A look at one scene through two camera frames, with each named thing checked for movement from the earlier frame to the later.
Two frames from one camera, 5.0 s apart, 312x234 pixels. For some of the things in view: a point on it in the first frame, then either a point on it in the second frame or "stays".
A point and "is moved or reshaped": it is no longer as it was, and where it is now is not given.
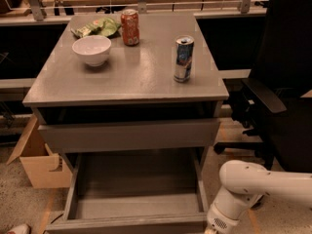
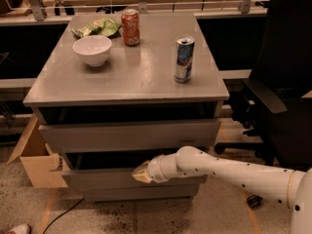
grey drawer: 136,192 is moved or reshaped
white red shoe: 19,229 stays
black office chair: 271,101 stays
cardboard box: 42,169 stays
